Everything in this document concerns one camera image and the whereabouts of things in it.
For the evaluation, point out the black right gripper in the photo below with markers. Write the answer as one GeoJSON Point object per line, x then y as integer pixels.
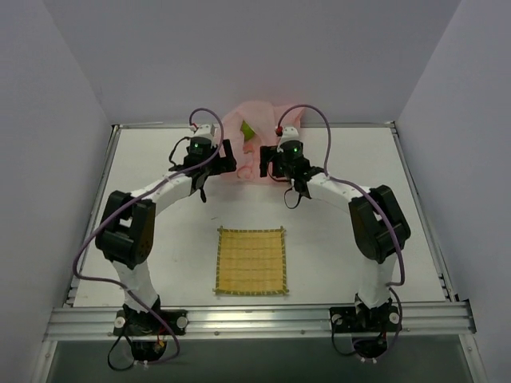
{"type": "Point", "coordinates": [264, 160]}

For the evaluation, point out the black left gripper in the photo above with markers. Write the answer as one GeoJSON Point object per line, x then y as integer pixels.
{"type": "Point", "coordinates": [227, 155]}

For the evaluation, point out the green fake guava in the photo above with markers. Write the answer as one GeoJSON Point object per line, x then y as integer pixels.
{"type": "Point", "coordinates": [247, 131]}

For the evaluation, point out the pink plastic bag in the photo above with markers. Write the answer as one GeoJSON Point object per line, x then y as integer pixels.
{"type": "Point", "coordinates": [250, 126]}

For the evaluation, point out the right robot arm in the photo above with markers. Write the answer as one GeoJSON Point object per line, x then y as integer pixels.
{"type": "Point", "coordinates": [378, 223]}

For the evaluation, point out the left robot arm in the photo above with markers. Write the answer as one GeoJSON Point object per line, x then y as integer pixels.
{"type": "Point", "coordinates": [129, 218]}

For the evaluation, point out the woven bamboo mat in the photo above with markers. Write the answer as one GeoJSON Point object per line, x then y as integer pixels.
{"type": "Point", "coordinates": [251, 262]}

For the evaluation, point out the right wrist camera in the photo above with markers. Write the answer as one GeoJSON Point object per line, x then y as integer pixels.
{"type": "Point", "coordinates": [287, 133]}

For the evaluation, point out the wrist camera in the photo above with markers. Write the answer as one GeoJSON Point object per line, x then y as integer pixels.
{"type": "Point", "coordinates": [205, 131]}
{"type": "Point", "coordinates": [287, 133]}

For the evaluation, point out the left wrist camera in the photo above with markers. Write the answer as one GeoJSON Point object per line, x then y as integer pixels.
{"type": "Point", "coordinates": [205, 131]}

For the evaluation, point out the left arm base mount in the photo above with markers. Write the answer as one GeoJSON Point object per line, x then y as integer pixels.
{"type": "Point", "coordinates": [144, 333]}

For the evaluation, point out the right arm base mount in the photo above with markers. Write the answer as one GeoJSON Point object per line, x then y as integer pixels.
{"type": "Point", "coordinates": [373, 331]}

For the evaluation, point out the aluminium table frame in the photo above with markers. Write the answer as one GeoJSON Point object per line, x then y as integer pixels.
{"type": "Point", "coordinates": [270, 338]}

